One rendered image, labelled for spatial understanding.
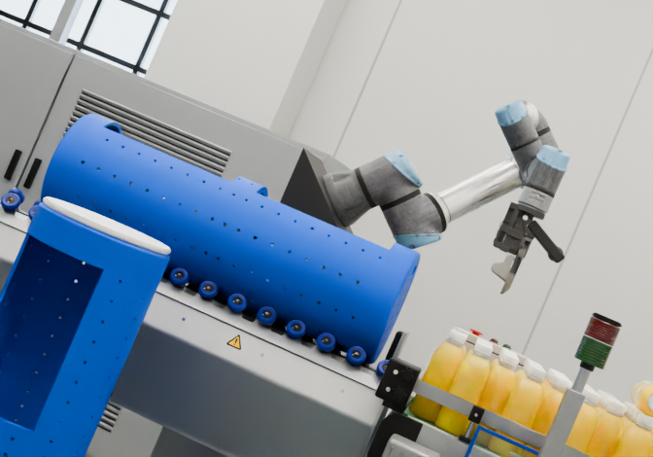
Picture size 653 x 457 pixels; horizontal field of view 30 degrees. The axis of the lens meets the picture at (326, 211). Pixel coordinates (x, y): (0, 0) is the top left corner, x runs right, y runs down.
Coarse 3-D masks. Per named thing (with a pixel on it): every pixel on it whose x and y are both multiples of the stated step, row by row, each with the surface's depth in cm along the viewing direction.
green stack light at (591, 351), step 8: (584, 336) 243; (584, 344) 242; (592, 344) 241; (600, 344) 241; (576, 352) 244; (584, 352) 242; (592, 352) 241; (600, 352) 241; (608, 352) 242; (584, 360) 241; (592, 360) 241; (600, 360) 241; (600, 368) 242
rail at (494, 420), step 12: (420, 384) 263; (432, 396) 263; (444, 396) 262; (456, 396) 262; (456, 408) 262; (468, 408) 262; (492, 420) 261; (504, 420) 260; (504, 432) 260; (516, 432) 260; (528, 432) 260; (540, 444) 259; (564, 456) 258; (576, 456) 258; (588, 456) 258
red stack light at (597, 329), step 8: (592, 320) 243; (600, 320) 242; (592, 328) 242; (600, 328) 241; (608, 328) 241; (616, 328) 242; (592, 336) 242; (600, 336) 241; (608, 336) 241; (616, 336) 242; (608, 344) 242
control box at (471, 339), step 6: (468, 336) 307; (474, 336) 307; (480, 336) 313; (468, 342) 307; (474, 342) 307; (492, 342) 308; (468, 348) 307; (498, 348) 306; (492, 354) 306; (498, 354) 306; (492, 360) 306; (522, 360) 305; (522, 366) 305
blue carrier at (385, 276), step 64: (64, 192) 285; (128, 192) 282; (192, 192) 281; (256, 192) 285; (192, 256) 281; (256, 256) 277; (320, 256) 276; (384, 256) 277; (320, 320) 277; (384, 320) 272
